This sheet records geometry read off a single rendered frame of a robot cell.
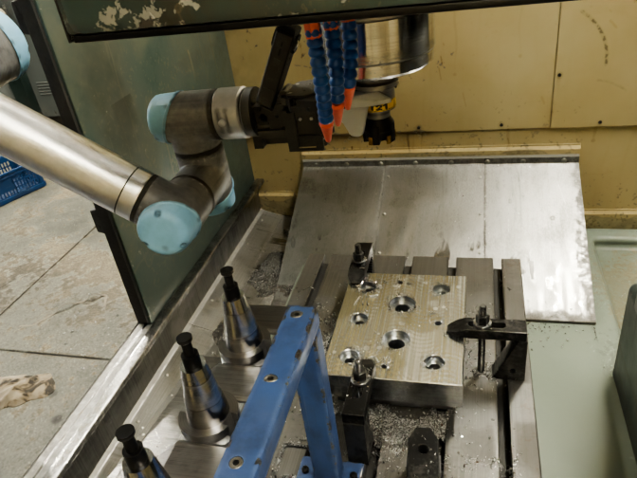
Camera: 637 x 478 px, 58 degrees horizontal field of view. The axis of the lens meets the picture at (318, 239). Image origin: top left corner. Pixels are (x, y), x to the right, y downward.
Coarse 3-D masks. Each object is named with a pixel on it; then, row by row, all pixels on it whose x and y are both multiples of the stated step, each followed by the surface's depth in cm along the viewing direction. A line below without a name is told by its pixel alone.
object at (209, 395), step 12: (204, 360) 56; (180, 372) 55; (192, 372) 55; (204, 372) 55; (192, 384) 55; (204, 384) 56; (216, 384) 57; (192, 396) 56; (204, 396) 56; (216, 396) 57; (192, 408) 56; (204, 408) 56; (216, 408) 57; (228, 408) 59; (192, 420) 57; (204, 420) 57; (216, 420) 57
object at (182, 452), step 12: (180, 444) 57; (192, 444) 57; (204, 444) 57; (216, 444) 57; (168, 456) 56; (180, 456) 56; (192, 456) 56; (204, 456) 56; (216, 456) 55; (168, 468) 55; (180, 468) 55; (192, 468) 55; (204, 468) 54; (216, 468) 54
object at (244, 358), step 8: (264, 328) 70; (264, 336) 68; (224, 344) 68; (264, 344) 68; (224, 352) 67; (232, 352) 67; (248, 352) 66; (256, 352) 66; (264, 352) 68; (224, 360) 67; (232, 360) 66; (240, 360) 66; (248, 360) 66; (256, 360) 66
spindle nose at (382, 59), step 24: (360, 24) 66; (384, 24) 65; (408, 24) 66; (432, 24) 70; (360, 48) 67; (384, 48) 67; (408, 48) 68; (432, 48) 72; (360, 72) 69; (384, 72) 69; (408, 72) 69
